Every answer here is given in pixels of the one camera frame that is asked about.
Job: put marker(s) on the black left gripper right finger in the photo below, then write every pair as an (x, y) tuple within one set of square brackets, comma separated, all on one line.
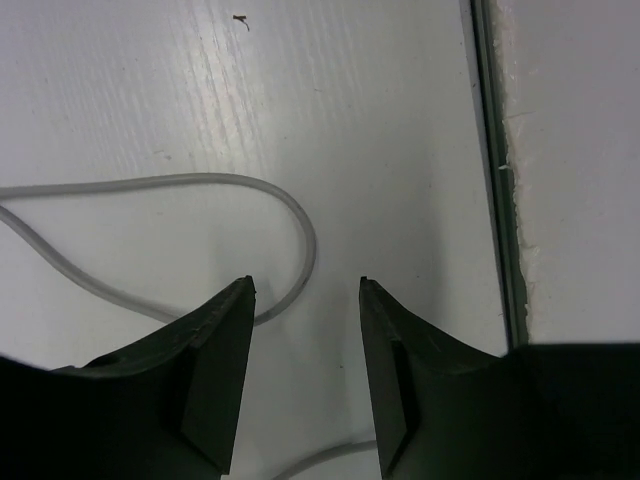
[(443, 409)]

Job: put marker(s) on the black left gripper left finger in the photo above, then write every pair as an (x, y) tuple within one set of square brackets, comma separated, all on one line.
[(163, 407)]

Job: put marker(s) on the aluminium table edge rail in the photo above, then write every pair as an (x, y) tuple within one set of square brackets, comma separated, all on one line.
[(501, 177)]

